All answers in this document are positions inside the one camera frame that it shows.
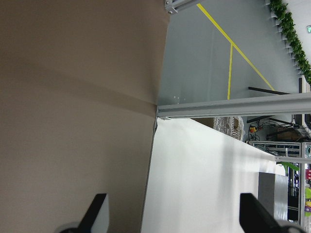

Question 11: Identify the green plant row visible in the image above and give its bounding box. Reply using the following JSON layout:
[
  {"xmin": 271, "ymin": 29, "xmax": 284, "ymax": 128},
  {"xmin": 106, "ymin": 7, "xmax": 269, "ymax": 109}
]
[{"xmin": 269, "ymin": 0, "xmax": 311, "ymax": 84}]

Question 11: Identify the aluminium cage frame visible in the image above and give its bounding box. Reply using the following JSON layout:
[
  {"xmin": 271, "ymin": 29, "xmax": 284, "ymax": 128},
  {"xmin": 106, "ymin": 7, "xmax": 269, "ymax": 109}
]
[{"xmin": 157, "ymin": 0, "xmax": 311, "ymax": 118}]

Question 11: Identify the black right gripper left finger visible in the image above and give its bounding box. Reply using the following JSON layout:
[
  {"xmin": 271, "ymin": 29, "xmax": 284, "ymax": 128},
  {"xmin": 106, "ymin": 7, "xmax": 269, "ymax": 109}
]
[{"xmin": 77, "ymin": 194, "xmax": 109, "ymax": 233}]

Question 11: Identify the grey metal box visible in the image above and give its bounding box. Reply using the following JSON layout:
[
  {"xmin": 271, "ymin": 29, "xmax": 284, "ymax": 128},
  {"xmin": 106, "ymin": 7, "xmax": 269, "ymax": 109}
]
[{"xmin": 258, "ymin": 172, "xmax": 288, "ymax": 220}]

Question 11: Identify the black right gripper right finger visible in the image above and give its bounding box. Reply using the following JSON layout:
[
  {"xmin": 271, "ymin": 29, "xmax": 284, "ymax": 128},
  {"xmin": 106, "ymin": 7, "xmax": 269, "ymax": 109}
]
[{"xmin": 239, "ymin": 193, "xmax": 282, "ymax": 233}]

